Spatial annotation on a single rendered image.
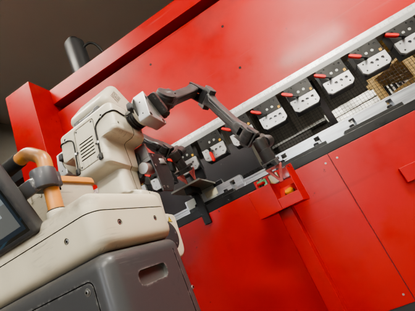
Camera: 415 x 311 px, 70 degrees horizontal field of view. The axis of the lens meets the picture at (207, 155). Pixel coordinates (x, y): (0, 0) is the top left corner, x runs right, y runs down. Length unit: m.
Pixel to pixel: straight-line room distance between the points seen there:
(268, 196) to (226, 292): 0.65
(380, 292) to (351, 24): 1.39
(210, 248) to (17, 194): 1.18
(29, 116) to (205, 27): 1.41
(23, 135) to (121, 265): 2.02
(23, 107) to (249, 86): 1.66
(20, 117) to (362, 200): 2.30
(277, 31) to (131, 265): 1.68
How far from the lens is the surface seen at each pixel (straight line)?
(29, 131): 2.49
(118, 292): 0.59
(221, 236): 1.67
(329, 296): 1.35
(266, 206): 1.28
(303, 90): 1.82
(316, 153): 1.61
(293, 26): 2.01
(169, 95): 1.21
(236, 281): 1.68
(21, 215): 0.71
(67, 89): 2.63
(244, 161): 2.32
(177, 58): 2.15
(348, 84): 1.82
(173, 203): 2.51
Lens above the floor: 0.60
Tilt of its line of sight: 18 degrees up
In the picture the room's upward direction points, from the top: 24 degrees counter-clockwise
